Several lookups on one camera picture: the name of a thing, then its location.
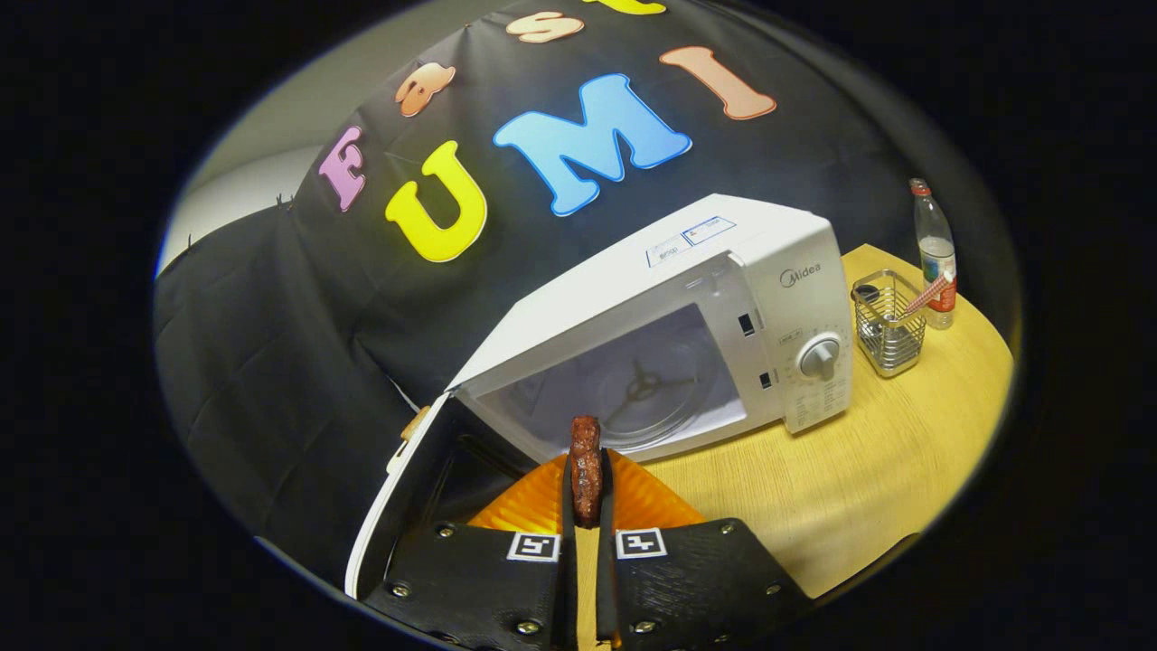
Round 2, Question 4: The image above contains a white toaster oven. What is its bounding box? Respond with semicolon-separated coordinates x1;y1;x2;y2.
345;193;855;599

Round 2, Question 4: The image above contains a red white striped straw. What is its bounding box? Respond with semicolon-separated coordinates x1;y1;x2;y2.
902;271;955;317

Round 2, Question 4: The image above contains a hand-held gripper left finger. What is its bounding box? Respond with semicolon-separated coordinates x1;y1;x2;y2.
362;452;579;651

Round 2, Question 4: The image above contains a brown sausage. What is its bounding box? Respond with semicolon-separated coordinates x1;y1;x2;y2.
569;416;604;529

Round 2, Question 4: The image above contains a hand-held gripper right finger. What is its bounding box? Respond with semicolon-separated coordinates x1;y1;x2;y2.
597;449;812;651

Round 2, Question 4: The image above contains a plastic bottle red label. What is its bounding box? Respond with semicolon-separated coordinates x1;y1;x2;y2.
909;178;957;330

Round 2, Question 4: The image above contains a wire mesh basket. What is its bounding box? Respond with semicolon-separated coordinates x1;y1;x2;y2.
851;269;926;378

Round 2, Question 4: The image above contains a black backdrop cloth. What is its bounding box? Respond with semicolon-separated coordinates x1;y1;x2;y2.
154;0;1004;589

